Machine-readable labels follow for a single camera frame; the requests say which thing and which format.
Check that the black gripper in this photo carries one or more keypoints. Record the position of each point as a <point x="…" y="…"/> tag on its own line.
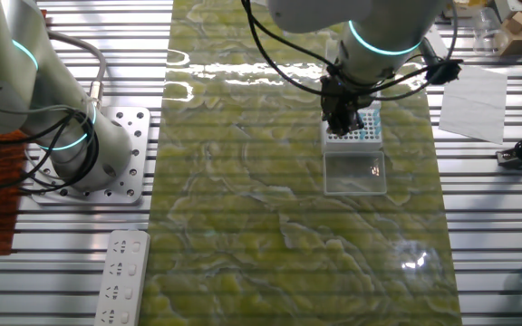
<point x="340" y="99"/>

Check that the blue pipette tip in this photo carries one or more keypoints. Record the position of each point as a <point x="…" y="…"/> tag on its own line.
<point x="377" y="122"/>
<point x="377" y="131"/>
<point x="362" y="135"/>
<point x="377" y="113"/>

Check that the white tip rack clear lid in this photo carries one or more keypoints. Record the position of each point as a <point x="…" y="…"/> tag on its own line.
<point x="356" y="144"/>

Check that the green marble pattern mat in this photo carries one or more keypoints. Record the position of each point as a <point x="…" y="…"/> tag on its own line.
<point x="243" y="204"/>

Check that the white paper sheet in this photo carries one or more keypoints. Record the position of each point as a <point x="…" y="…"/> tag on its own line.
<point x="474" y="104"/>

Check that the clear plastic cup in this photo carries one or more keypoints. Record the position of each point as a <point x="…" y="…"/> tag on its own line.
<point x="490" y="36"/>

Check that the yellow box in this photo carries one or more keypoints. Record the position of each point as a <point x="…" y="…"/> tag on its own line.
<point x="469" y="2"/>

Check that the small cardboard box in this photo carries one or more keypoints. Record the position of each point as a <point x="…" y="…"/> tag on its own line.
<point x="521" y="41"/>

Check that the white box device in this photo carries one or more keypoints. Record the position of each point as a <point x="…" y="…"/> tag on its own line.
<point x="515" y="9"/>

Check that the white power strip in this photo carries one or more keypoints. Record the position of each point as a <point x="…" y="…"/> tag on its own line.
<point x="122" y="253"/>

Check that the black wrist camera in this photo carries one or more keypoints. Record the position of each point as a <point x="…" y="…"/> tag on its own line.
<point x="444" y="71"/>

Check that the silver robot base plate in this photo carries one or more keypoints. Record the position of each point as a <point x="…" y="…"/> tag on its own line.
<point x="139" y="154"/>

